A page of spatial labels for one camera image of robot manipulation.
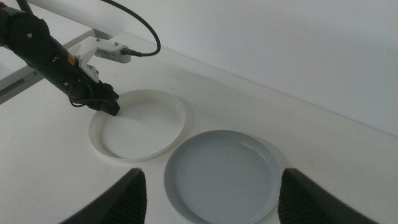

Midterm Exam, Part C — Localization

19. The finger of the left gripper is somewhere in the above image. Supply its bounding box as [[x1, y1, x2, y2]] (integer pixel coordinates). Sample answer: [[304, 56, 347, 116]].
[[90, 100, 121, 117]]

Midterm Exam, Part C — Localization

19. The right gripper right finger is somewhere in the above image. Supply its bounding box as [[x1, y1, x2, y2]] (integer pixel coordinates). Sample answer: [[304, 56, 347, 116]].
[[277, 168, 379, 224]]

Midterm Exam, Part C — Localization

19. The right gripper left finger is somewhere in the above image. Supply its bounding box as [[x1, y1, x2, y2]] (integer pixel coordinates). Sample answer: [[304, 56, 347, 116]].
[[60, 168, 147, 224]]

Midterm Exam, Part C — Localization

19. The white shallow bowl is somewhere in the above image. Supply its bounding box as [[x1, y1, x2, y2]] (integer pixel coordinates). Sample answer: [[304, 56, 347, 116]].
[[88, 88, 187, 162]]

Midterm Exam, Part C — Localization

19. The grey shallow bowl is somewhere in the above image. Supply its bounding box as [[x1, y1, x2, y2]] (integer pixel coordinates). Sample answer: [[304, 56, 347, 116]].
[[164, 129, 282, 224]]

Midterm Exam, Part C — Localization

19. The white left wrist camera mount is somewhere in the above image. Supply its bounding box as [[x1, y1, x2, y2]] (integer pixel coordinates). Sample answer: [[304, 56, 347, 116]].
[[67, 36, 124, 84]]

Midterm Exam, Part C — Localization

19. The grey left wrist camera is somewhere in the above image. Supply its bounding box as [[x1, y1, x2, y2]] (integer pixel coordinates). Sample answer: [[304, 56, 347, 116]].
[[94, 48, 134, 65]]

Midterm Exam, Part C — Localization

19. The grey metal frame rail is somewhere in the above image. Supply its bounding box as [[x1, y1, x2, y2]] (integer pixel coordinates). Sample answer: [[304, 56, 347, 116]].
[[0, 28, 113, 106]]

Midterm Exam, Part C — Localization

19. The black left camera cable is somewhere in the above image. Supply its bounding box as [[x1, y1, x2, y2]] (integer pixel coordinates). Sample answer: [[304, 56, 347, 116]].
[[101, 0, 162, 58]]

